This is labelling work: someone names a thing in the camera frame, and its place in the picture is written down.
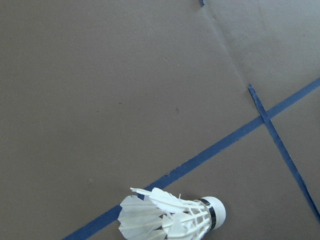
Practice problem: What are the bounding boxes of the white feather shuttlecock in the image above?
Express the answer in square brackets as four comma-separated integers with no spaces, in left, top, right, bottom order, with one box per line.
[117,186,227,240]

